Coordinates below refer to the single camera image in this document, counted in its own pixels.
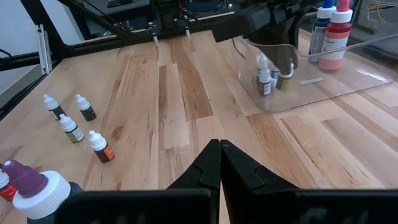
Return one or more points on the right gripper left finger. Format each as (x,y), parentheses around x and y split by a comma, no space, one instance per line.
(186,205)

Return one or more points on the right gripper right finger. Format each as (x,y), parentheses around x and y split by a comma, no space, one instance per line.
(264,205)

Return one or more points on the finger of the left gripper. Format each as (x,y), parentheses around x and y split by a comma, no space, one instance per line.
(270,53)
(290,53)

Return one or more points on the small dark dropper bottle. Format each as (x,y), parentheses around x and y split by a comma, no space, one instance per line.
(283,84)
(262,62)
(88,114)
(274,74)

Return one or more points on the blue food coloring bottle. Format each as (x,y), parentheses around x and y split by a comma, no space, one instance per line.
(318,34)

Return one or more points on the small grape purple dropper bottle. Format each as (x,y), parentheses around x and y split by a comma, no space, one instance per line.
(265,88)

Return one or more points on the pink food coloring bottle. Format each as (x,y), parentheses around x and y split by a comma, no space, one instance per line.
(335,40)

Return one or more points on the small orange label dropper bottle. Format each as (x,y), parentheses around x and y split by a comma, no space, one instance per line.
(105,154)

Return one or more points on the small green label dropper bottle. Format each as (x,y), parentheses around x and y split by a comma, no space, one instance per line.
(76,135)

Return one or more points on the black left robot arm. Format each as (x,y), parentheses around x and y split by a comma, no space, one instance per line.
(169,18)

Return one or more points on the purple tipped food coloring bottle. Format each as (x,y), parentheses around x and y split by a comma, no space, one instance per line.
(34,199)

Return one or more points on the clear plastic bin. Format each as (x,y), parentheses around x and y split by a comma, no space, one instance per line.
(342,84)

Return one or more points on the small red label dropper bottle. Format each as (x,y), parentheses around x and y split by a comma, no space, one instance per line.
(7,193)

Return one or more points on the silver aluminium extrusion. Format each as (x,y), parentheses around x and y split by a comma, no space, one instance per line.
(44,49)

